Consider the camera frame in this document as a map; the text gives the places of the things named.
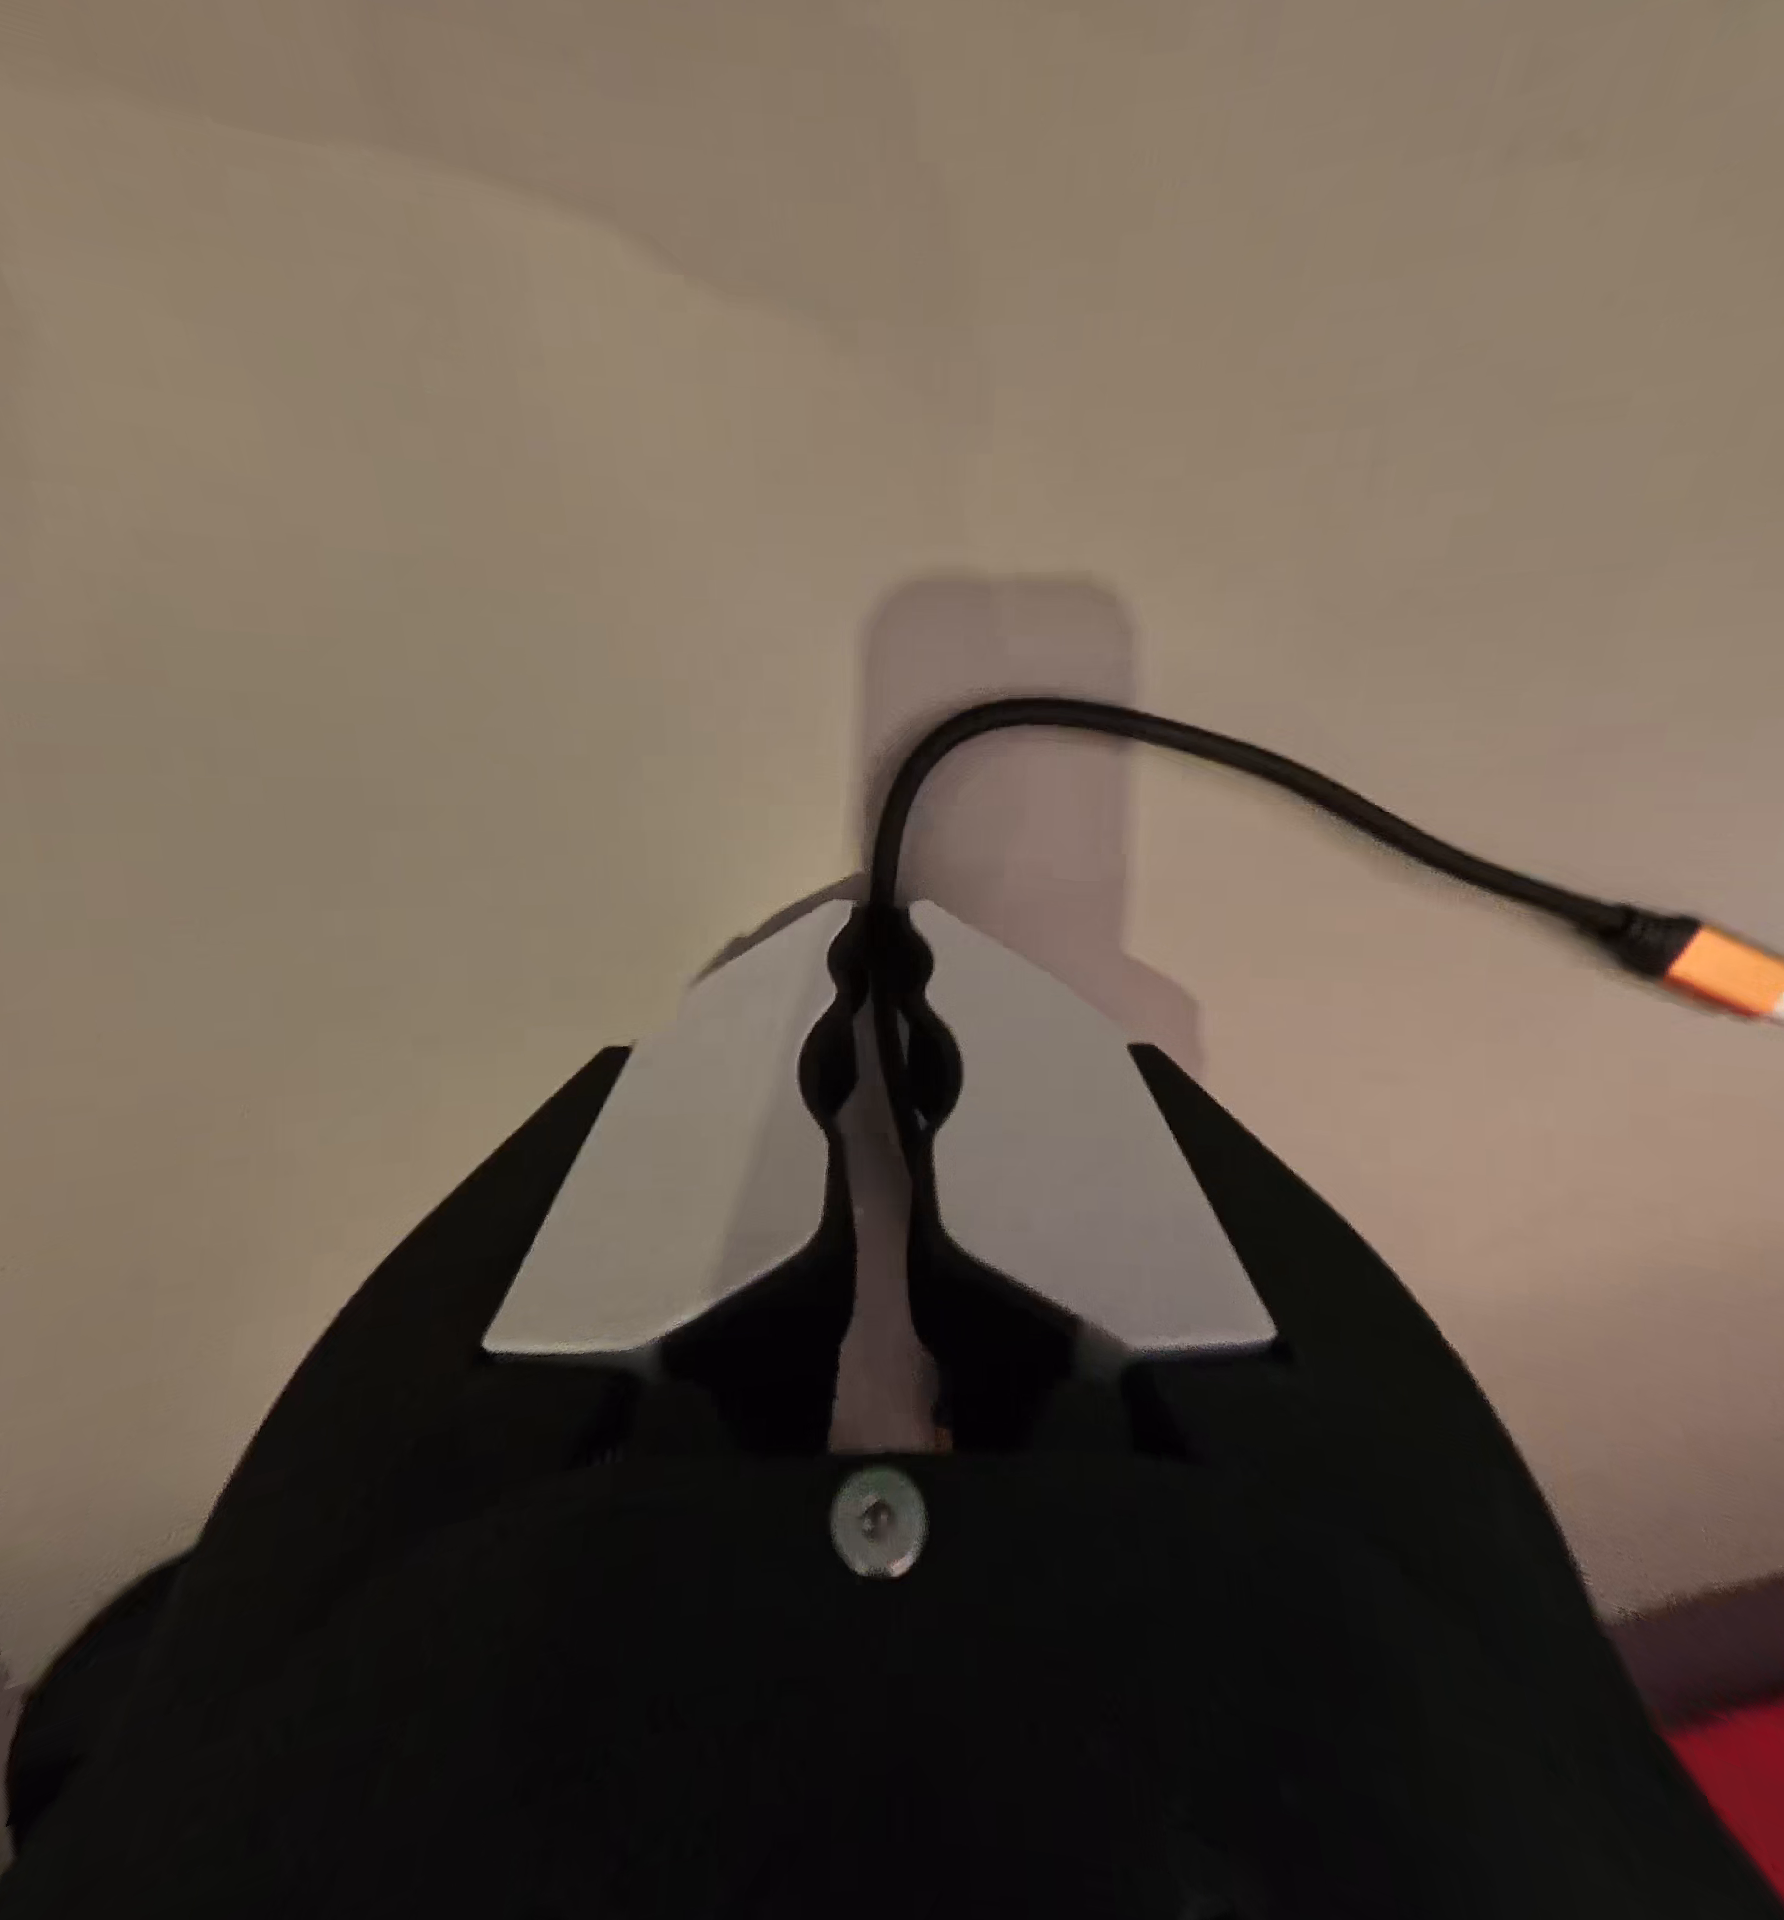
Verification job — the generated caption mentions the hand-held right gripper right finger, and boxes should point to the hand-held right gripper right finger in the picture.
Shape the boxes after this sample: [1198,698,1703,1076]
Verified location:
[897,895,1279,1363]

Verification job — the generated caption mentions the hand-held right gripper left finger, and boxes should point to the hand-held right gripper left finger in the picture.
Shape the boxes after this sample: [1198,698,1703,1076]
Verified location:
[483,895,874,1385]

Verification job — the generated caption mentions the black cable with orange plug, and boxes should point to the black cable with orange plug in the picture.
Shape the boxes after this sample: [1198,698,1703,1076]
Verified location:
[858,698,1784,1156]

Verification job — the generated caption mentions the red plastic bin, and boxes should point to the red plastic bin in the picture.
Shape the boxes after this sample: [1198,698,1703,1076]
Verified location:
[1657,1676,1784,1920]

